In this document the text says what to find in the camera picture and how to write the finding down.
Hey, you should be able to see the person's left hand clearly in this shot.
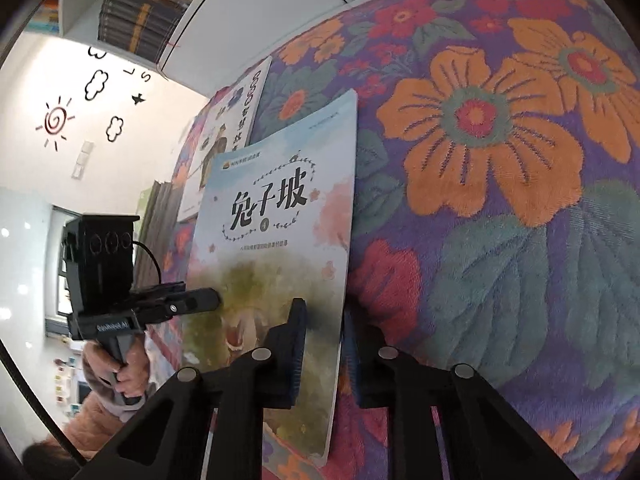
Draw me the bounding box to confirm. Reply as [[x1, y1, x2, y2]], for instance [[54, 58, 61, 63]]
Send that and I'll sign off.
[[82, 335, 150, 399]]

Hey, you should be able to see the white bookshelf cabinet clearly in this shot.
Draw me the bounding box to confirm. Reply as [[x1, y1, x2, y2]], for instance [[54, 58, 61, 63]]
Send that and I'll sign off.
[[58, 0, 367, 94]]

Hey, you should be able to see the person's pink sleeve forearm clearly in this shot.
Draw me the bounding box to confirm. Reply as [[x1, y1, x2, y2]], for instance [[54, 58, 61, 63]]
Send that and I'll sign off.
[[22, 373, 155, 479]]

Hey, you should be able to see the floral woven tablecloth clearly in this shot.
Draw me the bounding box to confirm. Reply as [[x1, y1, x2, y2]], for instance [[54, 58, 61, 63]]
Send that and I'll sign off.
[[150, 0, 640, 480]]

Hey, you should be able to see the rabbit hill picture book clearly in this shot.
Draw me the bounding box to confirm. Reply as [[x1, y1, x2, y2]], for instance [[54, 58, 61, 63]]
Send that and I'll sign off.
[[182, 90, 358, 466]]

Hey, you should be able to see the white wisdom stories book one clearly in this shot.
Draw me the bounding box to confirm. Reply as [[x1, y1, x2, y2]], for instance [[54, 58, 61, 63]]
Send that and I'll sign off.
[[177, 56, 272, 221]]

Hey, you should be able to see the row of shelved books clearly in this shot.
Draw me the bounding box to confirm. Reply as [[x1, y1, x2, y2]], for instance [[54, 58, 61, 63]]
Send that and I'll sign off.
[[26, 0, 193, 65]]

